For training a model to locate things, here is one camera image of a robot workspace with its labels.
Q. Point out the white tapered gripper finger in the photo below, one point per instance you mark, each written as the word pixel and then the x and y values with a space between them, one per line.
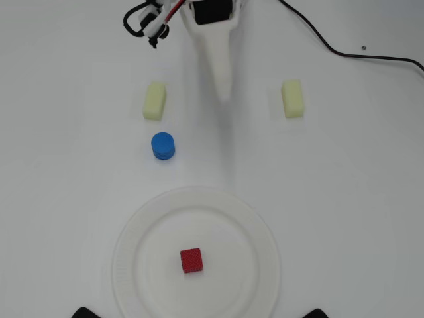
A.
pixel 217 63

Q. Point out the red cube block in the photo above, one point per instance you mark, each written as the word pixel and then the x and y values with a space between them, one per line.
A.
pixel 191 261

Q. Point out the pale yellow foam block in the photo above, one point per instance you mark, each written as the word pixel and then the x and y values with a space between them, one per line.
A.
pixel 154 101
pixel 293 98

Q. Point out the blue cylinder block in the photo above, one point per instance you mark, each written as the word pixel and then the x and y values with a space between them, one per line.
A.
pixel 163 145

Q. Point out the white paper plate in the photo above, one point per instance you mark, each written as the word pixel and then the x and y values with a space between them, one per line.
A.
pixel 232 238

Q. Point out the black stand foot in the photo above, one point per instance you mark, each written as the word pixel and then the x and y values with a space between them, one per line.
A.
pixel 316 314
pixel 84 313

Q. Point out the small white wrist camera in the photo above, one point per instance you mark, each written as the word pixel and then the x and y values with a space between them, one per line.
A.
pixel 152 23

